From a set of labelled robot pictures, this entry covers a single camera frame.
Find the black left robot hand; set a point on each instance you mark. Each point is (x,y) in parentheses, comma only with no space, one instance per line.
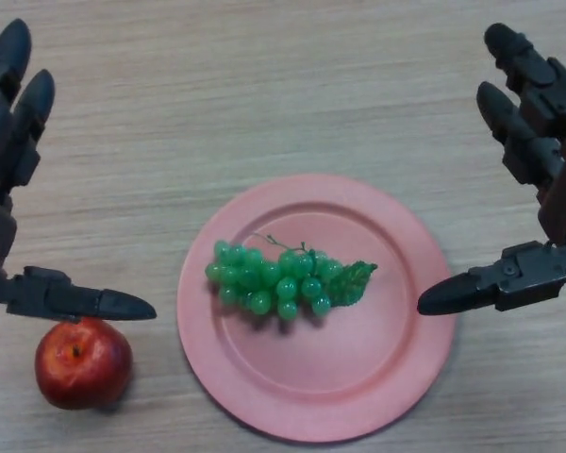
(0,141)

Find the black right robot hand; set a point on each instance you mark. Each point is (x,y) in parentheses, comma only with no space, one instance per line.
(561,189)

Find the green grape bunch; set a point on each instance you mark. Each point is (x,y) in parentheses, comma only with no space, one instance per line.
(264,273)

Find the pink round plate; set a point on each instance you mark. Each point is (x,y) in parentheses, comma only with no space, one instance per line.
(311,368)

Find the red apple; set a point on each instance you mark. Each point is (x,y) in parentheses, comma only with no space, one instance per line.
(82,368)

